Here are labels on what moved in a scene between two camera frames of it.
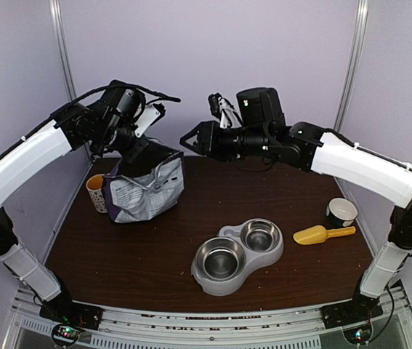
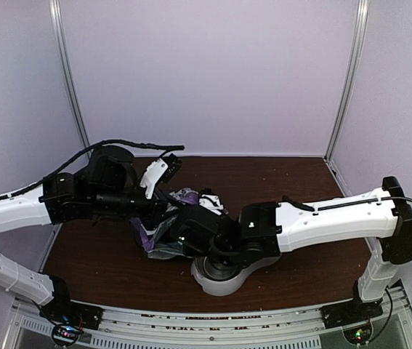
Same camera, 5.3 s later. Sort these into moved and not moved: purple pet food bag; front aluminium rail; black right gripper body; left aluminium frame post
Moved: black right gripper body; purple pet food bag
Not moved: front aluminium rail; left aluminium frame post
